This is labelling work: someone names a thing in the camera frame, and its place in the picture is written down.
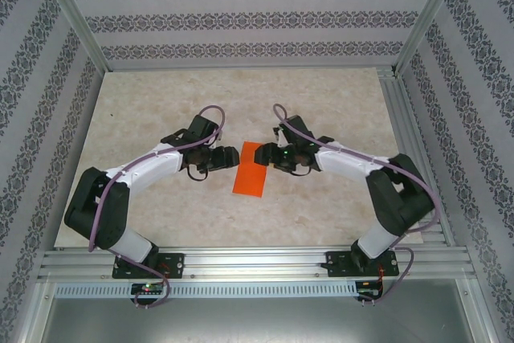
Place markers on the aluminium frame post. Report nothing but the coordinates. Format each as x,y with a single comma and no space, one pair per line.
429,13
72,13

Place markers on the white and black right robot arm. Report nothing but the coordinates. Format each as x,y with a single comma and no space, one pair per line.
401,198

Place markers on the aluminium side rail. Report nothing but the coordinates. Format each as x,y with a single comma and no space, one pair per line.
401,118

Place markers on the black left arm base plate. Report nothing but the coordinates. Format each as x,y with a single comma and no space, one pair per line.
176,264

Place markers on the orange paper sheet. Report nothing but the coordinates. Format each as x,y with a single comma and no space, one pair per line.
249,182

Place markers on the long aluminium mounting rail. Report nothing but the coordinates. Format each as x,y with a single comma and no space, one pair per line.
257,258

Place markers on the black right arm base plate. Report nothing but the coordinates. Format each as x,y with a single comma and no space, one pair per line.
335,264

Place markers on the white left camera mount bracket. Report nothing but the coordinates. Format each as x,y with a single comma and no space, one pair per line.
217,140

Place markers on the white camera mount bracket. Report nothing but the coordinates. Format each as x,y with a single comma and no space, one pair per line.
217,140
280,136

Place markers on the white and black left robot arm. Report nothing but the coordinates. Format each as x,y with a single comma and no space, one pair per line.
96,206

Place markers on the white right camera mount bracket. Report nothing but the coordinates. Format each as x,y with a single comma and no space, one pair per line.
280,136

